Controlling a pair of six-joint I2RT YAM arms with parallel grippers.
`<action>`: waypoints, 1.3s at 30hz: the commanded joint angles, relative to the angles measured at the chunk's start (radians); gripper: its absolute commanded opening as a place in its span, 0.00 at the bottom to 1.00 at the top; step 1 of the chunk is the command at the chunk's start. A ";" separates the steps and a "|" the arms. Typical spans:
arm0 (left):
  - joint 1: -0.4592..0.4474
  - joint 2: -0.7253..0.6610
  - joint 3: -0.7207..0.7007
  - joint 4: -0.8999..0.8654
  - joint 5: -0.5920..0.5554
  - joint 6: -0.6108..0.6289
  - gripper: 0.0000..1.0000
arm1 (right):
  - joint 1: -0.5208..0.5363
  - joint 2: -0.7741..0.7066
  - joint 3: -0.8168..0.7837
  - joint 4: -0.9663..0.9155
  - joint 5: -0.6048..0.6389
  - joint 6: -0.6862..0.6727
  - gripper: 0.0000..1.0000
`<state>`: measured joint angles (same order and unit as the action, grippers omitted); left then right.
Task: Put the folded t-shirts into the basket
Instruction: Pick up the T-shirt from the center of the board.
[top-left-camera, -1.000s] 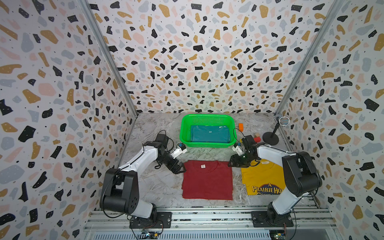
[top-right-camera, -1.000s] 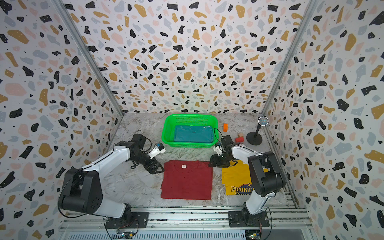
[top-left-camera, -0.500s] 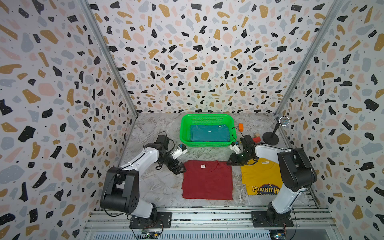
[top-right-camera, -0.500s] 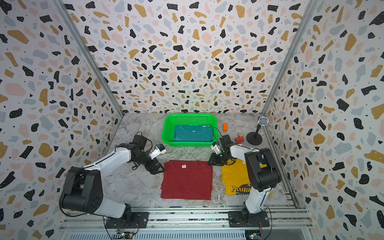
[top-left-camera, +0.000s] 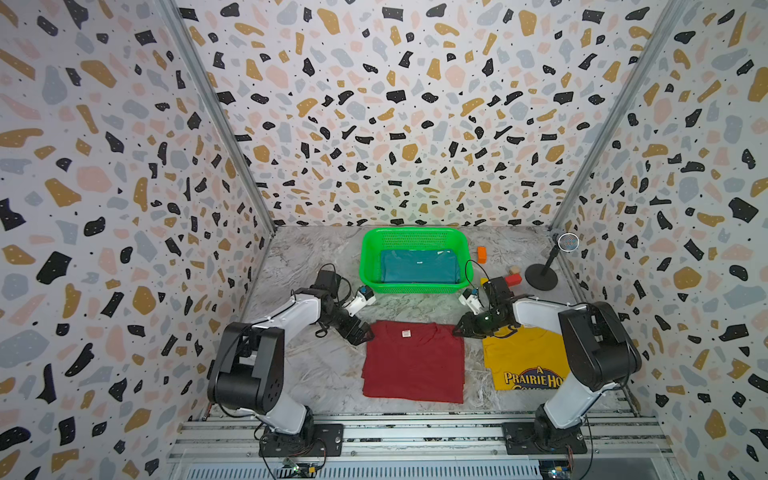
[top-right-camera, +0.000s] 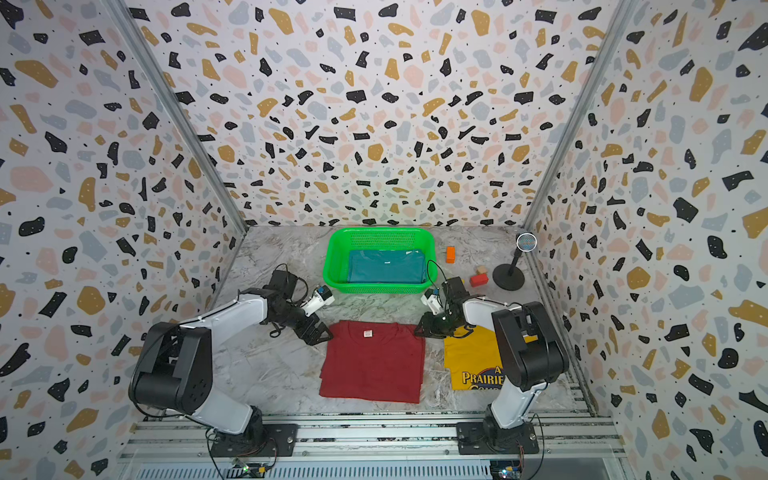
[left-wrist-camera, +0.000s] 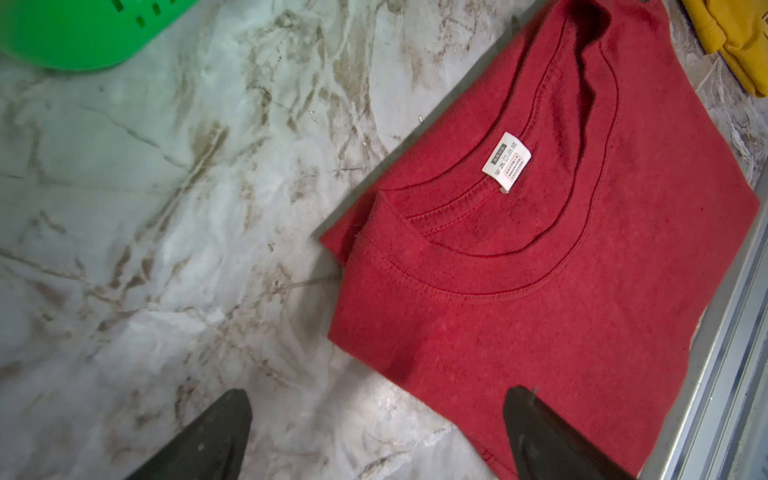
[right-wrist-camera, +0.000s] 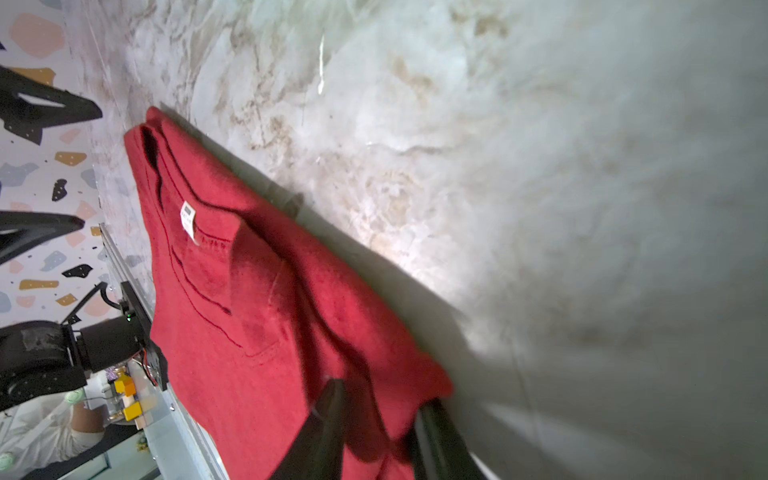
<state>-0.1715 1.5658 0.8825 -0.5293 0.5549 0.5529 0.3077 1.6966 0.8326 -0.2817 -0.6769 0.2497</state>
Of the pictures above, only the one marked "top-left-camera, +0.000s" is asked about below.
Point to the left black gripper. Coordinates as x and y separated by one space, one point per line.
357 337

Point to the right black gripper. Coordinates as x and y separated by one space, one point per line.
467 326

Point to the red t-shirt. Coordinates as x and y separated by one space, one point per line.
414 361

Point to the teal t-shirt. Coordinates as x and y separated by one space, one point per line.
420 267

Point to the green plastic basket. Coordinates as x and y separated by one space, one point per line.
378 240

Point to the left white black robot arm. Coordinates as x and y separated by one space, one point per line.
247 375

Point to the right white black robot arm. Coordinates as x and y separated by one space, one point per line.
600 354

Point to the yellow printed folded t-shirt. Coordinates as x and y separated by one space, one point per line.
526 359

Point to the red wooden block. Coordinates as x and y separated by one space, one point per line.
513 279

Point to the black stand with round gauge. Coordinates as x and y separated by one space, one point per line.
542 277

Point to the left green circuit board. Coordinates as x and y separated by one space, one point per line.
293 470

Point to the green circuit board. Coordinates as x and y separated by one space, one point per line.
555 470
293 470

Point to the right green circuit board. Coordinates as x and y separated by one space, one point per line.
555 470

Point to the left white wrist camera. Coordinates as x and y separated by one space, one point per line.
364 297

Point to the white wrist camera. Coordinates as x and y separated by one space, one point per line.
470 298
364 297

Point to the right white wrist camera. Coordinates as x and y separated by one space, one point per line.
470 298

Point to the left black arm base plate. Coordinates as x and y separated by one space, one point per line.
320 440

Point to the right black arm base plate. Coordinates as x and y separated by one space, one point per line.
532 438

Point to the aluminium rail frame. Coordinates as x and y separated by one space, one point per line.
427 446

